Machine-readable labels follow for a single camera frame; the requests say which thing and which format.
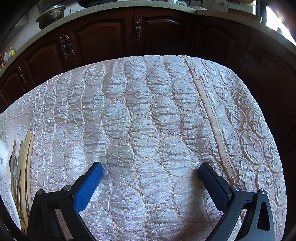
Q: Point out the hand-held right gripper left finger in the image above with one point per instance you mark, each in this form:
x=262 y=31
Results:
x=89 y=185

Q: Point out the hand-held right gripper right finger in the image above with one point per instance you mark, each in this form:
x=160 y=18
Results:
x=215 y=185

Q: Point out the light wooden chopstick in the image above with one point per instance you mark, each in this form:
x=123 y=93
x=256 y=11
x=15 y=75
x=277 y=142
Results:
x=30 y=153
x=27 y=143
x=20 y=150

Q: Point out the metal spoon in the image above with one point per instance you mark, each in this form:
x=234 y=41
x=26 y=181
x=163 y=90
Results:
x=13 y=166

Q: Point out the white spoon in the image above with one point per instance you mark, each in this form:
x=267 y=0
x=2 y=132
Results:
x=11 y=206

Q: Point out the quilted pink tablecloth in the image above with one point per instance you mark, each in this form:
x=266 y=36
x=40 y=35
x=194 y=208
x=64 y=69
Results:
x=150 y=115

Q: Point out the brown wooden base cabinet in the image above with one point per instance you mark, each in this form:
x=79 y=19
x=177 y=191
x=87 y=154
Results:
x=99 y=34

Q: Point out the stained metal cooking pot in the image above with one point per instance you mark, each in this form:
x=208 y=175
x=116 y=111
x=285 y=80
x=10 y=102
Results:
x=52 y=18

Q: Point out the wooden cutting board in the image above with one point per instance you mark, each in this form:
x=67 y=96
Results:
x=245 y=14

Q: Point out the grey stone countertop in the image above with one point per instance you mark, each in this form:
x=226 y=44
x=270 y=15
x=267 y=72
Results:
x=111 y=10

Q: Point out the floral white bowl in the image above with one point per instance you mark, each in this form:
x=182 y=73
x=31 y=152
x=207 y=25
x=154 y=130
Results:
x=177 y=1

